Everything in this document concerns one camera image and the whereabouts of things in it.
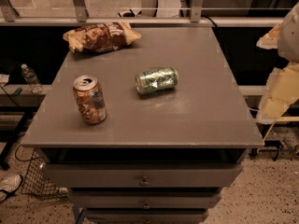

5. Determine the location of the grey drawer cabinet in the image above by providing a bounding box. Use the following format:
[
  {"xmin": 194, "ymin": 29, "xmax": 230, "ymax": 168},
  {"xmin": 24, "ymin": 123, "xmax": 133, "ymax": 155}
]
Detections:
[{"xmin": 20, "ymin": 26, "xmax": 265, "ymax": 224}]

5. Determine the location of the drawer with knob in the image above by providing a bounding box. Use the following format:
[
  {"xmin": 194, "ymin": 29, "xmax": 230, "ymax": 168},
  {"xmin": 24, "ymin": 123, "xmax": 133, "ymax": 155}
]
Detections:
[
  {"xmin": 42, "ymin": 163, "xmax": 242, "ymax": 189},
  {"xmin": 69, "ymin": 191, "xmax": 221, "ymax": 209},
  {"xmin": 85, "ymin": 209, "xmax": 208, "ymax": 224}
]

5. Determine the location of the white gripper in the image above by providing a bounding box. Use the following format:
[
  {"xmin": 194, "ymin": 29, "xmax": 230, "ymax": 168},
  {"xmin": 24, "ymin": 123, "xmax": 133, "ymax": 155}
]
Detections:
[{"xmin": 256, "ymin": 3, "xmax": 299, "ymax": 124}]

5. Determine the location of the green soda can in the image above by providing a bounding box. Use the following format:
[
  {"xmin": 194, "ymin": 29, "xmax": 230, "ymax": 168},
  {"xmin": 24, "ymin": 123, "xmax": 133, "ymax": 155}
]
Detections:
[{"xmin": 135, "ymin": 67, "xmax": 178, "ymax": 95}]

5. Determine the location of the wire mesh basket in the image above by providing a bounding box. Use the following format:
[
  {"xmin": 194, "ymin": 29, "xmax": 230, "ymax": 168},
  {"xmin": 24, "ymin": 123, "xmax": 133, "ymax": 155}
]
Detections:
[{"xmin": 21, "ymin": 151, "xmax": 68, "ymax": 200}]

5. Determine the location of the top drawer with knob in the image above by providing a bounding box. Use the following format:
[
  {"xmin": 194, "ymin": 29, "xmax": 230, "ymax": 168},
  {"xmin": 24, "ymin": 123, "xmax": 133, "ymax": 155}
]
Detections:
[{"xmin": 42, "ymin": 163, "xmax": 242, "ymax": 189}]

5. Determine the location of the clear plastic water bottle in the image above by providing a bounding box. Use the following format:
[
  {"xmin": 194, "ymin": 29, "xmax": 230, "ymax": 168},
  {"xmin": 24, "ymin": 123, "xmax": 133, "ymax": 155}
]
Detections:
[{"xmin": 21, "ymin": 63, "xmax": 43, "ymax": 93}]

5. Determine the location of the white sneaker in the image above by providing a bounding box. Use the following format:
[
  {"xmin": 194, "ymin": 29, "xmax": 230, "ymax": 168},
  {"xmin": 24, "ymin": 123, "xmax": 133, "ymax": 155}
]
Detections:
[{"xmin": 0, "ymin": 175, "xmax": 23, "ymax": 202}]

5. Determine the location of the black floor cable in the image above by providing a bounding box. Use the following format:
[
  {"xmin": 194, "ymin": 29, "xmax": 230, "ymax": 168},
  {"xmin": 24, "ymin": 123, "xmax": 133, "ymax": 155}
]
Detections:
[{"xmin": 14, "ymin": 144, "xmax": 42, "ymax": 163}]

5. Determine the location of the grey metal railing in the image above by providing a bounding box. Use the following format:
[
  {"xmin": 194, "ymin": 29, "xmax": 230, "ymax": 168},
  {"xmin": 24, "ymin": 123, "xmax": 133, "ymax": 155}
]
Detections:
[{"xmin": 0, "ymin": 0, "xmax": 298, "ymax": 26}]

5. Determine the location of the brown chip bag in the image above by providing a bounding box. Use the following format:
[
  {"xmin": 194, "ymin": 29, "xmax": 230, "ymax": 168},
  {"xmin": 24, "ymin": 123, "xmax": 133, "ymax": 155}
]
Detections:
[{"xmin": 63, "ymin": 22, "xmax": 141, "ymax": 53}]

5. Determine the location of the bottom drawer with knob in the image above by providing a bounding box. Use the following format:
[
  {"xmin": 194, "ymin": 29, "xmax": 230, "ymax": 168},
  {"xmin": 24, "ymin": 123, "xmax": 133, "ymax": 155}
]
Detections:
[{"xmin": 85, "ymin": 209, "xmax": 208, "ymax": 224}]

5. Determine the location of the orange soda can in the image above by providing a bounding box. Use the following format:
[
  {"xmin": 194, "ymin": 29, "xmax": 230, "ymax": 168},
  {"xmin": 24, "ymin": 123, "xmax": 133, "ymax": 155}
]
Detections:
[{"xmin": 73, "ymin": 75, "xmax": 107, "ymax": 125}]

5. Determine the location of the middle drawer with knob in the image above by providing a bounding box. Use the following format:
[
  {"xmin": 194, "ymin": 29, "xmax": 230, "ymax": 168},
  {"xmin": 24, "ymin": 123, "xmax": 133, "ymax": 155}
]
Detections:
[{"xmin": 69, "ymin": 191, "xmax": 221, "ymax": 209}]

